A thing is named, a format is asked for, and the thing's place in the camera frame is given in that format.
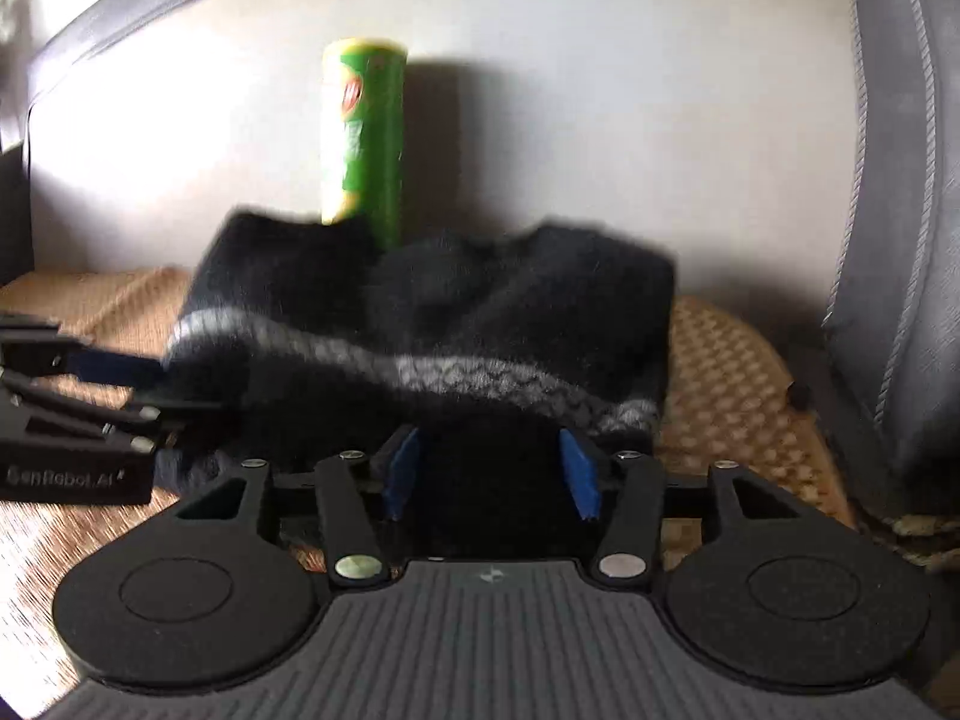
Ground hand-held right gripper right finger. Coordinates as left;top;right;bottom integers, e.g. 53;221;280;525
556;426;807;592

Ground woven tan seat mat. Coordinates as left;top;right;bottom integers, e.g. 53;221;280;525
0;266;863;698

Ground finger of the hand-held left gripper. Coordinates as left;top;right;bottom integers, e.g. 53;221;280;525
0;367;227;458
0;317;172;392

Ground black sweater with grey band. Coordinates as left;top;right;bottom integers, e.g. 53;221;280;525
154;210;680;563

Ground grey cushion with cord piping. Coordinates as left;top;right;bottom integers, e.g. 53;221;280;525
821;0;960;497

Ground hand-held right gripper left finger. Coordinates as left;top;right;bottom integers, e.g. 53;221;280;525
176;426;425;590

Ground green chips can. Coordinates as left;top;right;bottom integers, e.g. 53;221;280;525
321;37;410;253

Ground white sofa back cushion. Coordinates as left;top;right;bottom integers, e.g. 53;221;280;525
22;0;863;302

